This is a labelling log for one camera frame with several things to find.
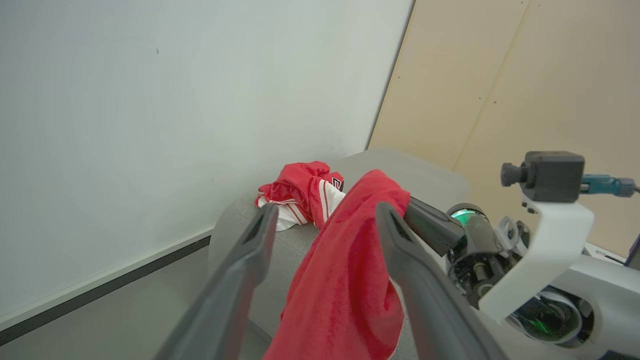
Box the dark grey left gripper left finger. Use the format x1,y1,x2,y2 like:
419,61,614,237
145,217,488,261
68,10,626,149
152,202,280,360

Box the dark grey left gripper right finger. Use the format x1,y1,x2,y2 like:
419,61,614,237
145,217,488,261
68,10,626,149
375,201,508,360

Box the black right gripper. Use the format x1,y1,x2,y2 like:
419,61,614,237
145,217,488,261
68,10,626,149
403,196,532,308

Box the plain red cloth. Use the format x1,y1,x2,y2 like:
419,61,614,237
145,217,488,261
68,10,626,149
261,169,412,360

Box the red and white basketball jersey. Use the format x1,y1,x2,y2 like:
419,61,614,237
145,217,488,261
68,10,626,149
255,160,347,232

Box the grey fabric sofa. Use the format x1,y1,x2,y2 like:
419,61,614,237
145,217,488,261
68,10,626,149
207,147,473,360

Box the black and white baseboard strip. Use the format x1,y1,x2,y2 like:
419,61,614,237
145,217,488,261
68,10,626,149
0,227,216,347

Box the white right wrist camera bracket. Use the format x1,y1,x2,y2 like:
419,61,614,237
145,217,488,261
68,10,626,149
477,194,596,324

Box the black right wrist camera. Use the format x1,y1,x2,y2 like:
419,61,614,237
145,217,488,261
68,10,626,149
501,151,586,204

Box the teal camera cable plug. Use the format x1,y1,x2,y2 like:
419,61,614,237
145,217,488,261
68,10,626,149
581,174,640,198

